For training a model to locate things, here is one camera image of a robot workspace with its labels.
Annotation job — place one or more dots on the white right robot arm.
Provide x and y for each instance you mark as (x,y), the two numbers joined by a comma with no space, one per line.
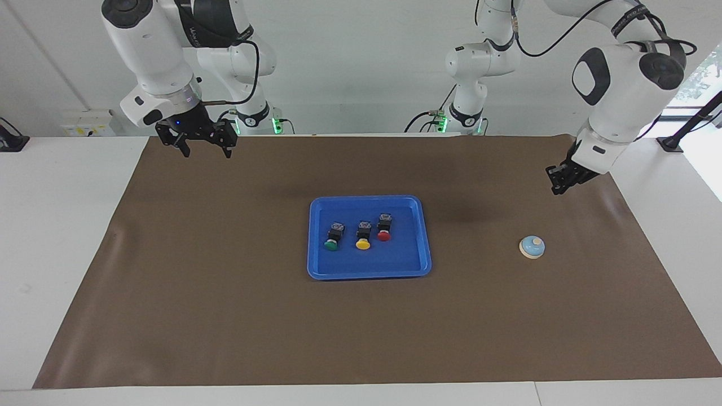
(146,51)

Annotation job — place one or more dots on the black camera stand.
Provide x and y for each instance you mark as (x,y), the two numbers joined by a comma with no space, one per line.
(691,121)

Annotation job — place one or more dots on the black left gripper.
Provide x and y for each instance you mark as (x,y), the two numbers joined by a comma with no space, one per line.
(581,172)

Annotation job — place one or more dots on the brown table mat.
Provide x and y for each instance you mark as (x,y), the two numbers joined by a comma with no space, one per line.
(366,327)

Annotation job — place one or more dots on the blue desk bell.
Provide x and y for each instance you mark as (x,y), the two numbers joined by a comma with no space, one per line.
(532,247)

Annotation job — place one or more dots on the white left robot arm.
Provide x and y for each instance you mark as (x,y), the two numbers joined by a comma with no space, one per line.
(620,84)

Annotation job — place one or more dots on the green push button switch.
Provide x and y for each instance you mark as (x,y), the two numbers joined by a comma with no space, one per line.
(334,237)

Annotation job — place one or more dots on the white wall socket box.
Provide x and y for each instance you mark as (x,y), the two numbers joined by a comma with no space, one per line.
(87,123)

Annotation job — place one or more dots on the red push button switch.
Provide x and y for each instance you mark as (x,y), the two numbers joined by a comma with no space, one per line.
(384,228)

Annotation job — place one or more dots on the black stand base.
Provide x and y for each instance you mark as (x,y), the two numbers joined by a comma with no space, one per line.
(8,140)

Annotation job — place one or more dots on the blue plastic tray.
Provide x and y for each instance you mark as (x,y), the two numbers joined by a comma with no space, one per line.
(400,256)

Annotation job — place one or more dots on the yellow push button switch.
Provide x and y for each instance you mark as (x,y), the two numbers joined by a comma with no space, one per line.
(364,237)

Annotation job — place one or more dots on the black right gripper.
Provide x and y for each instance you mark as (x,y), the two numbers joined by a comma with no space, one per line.
(194,124)

